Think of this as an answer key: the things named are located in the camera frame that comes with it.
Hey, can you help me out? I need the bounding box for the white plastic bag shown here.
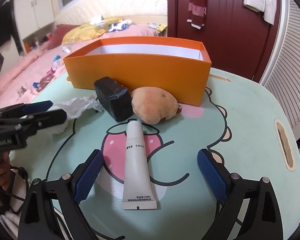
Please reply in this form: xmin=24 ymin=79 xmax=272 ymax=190
xmin=45 ymin=95 xmax=104 ymax=134

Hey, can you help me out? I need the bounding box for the white cream tube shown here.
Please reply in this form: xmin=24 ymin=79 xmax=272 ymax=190
xmin=122 ymin=120 xmax=157 ymax=210

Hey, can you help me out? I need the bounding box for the black block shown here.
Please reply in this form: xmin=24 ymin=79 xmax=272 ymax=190
xmin=94 ymin=76 xmax=133 ymax=122

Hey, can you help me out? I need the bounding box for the tan plush toy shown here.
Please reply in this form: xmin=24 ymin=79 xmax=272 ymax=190
xmin=132 ymin=87 xmax=182 ymax=125

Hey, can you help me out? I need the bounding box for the person left hand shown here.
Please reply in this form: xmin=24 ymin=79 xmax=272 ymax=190
xmin=0 ymin=152 xmax=11 ymax=190

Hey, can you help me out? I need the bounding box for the pink bed quilt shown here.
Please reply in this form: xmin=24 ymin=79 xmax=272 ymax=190
xmin=0 ymin=24 xmax=159 ymax=108

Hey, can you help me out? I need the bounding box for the blue small toy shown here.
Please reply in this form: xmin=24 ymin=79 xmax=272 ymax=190
xmin=53 ymin=55 xmax=61 ymax=62

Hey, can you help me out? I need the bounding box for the dark red pillow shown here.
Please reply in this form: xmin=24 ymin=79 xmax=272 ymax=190
xmin=46 ymin=24 xmax=78 ymax=50

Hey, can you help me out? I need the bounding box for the white louvered wardrobe door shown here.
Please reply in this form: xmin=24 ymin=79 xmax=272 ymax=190
xmin=260 ymin=0 xmax=300 ymax=134

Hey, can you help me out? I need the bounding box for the orange cardboard box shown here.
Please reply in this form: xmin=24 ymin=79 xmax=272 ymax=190
xmin=64 ymin=36 xmax=211 ymax=106

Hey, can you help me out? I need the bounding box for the cream padded headboard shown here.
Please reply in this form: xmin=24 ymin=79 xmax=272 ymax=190
xmin=52 ymin=0 xmax=167 ymax=25

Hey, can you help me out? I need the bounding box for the dark red wooden door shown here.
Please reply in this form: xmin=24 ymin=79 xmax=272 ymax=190
xmin=167 ymin=0 xmax=281 ymax=82

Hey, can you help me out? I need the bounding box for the striped red scarf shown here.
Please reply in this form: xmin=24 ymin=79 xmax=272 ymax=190
xmin=187 ymin=0 xmax=207 ymax=30

